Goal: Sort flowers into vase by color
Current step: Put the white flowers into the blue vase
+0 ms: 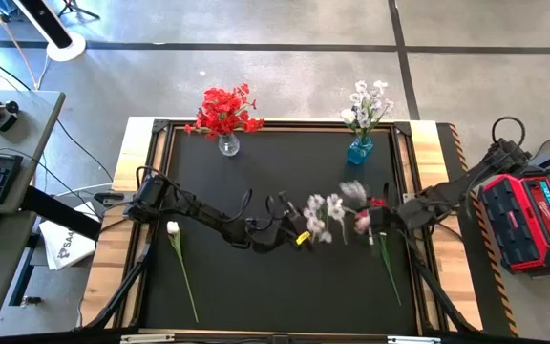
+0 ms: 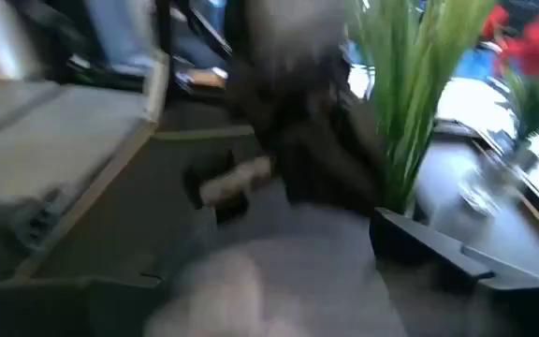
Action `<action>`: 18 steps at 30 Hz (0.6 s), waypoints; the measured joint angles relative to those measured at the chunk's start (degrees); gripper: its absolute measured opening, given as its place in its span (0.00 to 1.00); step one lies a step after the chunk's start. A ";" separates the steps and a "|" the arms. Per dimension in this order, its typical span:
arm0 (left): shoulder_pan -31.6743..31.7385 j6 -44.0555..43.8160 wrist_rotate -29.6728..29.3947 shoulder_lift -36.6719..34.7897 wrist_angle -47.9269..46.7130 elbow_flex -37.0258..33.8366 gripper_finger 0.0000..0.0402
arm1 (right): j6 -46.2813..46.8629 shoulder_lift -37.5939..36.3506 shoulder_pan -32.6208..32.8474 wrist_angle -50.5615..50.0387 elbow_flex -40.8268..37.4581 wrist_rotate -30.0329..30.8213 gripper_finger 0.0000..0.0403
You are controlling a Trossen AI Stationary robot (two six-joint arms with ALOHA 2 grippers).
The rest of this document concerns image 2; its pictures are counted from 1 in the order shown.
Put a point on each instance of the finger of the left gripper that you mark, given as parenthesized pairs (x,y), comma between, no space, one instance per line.
(204,171)

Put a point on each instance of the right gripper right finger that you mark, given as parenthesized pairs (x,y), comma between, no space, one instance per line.
(414,248)

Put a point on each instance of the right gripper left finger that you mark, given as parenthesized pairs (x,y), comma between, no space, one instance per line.
(40,309)

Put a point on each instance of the clear glass vase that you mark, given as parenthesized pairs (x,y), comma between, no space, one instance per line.
(485,192)

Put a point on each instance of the black table mat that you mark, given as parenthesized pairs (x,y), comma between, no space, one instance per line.
(134,224)

